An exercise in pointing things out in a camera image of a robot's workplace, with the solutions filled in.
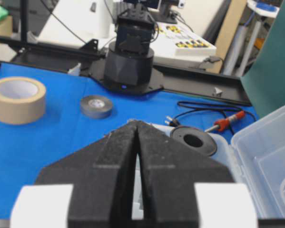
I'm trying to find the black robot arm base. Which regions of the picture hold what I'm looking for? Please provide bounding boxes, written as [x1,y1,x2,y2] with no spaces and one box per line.
[89,0,164,95]

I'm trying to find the clear plastic toolbox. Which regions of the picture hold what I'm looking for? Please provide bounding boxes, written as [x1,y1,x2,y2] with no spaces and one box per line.
[132,99,285,220]

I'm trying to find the black power cable with plug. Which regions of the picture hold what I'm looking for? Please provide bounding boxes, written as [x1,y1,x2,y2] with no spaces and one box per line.
[164,101,256,133]

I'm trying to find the beige packing tape roll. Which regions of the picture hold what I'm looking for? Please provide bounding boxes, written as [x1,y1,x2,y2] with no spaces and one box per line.
[0,77,47,125]

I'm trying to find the red handled soldering iron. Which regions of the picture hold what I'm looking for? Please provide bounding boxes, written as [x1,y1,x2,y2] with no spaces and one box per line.
[205,111,246,133]

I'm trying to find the blue table mat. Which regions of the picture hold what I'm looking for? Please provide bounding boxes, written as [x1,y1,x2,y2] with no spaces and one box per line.
[0,62,261,220]

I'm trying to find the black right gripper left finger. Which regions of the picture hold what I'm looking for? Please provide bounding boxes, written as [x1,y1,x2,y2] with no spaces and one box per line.
[35,121,138,228]

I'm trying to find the white box with yellow parts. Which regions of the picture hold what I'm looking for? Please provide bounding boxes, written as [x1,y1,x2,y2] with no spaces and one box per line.
[150,22,216,61]

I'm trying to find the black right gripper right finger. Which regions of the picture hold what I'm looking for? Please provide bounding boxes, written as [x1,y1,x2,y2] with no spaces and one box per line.
[137,121,234,228]

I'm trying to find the green board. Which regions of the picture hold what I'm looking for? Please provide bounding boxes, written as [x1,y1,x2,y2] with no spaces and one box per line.
[241,0,285,118]

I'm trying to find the black solder spool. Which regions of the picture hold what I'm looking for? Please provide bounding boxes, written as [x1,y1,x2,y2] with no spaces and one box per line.
[170,126,217,157]

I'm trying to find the grey electrical tape roll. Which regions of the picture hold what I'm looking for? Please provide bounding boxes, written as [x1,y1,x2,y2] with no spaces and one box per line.
[80,95,113,119]

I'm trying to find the black aluminium frame rail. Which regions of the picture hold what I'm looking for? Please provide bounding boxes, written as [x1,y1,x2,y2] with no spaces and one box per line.
[0,37,251,106]

